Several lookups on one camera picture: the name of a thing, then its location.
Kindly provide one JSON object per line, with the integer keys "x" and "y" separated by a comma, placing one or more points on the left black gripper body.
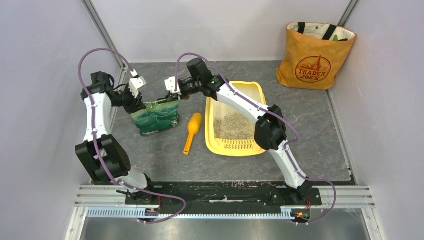
{"x": 125, "y": 99}

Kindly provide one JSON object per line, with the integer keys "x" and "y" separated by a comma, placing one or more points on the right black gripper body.
{"x": 190, "y": 87}

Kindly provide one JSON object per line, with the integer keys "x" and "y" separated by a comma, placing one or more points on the green litter bag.
{"x": 158, "y": 116}

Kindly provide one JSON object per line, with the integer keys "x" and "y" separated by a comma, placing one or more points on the orange litter scoop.
{"x": 193, "y": 128}

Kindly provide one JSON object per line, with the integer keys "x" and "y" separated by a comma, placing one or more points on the yellow litter box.
{"x": 242, "y": 150}

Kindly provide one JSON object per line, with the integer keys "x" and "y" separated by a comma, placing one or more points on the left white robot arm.
{"x": 104, "y": 159}

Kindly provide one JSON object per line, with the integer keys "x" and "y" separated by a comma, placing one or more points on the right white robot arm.
{"x": 270, "y": 126}

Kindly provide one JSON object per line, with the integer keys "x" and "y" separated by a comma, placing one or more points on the grey litter pile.
{"x": 233, "y": 126}

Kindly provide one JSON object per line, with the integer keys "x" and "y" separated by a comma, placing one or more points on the orange Trader Joe's bag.
{"x": 314, "y": 54}

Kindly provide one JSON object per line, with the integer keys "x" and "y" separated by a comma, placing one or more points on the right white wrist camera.
{"x": 172, "y": 86}

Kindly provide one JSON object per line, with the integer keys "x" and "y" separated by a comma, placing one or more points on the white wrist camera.
{"x": 172, "y": 86}
{"x": 136, "y": 83}

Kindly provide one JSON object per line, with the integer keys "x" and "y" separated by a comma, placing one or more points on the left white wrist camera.
{"x": 136, "y": 83}

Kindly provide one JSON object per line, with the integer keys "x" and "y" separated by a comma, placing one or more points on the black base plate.
{"x": 224, "y": 198}

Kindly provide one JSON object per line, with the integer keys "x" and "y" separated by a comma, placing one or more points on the aluminium rail frame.
{"x": 106, "y": 201}

